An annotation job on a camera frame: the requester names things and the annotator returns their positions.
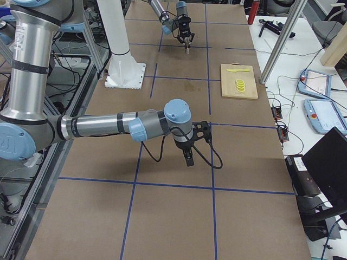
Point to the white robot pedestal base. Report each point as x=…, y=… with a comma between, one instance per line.
x=124, y=71

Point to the grey office chair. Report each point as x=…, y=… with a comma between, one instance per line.
x=328, y=29

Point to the yellow plastic knife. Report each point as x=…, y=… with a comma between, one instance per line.
x=238, y=70

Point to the black laptop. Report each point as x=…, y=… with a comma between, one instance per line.
x=326, y=163

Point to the left teach pendant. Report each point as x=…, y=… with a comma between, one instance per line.
x=315, y=84

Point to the wooden post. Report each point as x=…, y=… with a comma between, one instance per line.
x=336, y=50

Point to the right teach pendant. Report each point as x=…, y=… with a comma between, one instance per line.
x=324, y=115

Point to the red bottle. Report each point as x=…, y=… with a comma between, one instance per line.
x=253, y=12

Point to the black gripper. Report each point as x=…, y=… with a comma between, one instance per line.
x=184, y=29
x=185, y=146

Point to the aluminium frame post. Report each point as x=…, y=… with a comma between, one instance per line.
x=283, y=37

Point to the teach pendant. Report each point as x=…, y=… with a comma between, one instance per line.
x=324, y=115
x=315, y=84

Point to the wooden cutting board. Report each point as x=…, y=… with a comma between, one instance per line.
x=228, y=84

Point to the black box device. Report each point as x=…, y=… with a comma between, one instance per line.
x=301, y=179

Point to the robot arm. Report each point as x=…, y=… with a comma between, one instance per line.
x=171, y=22
x=25, y=129

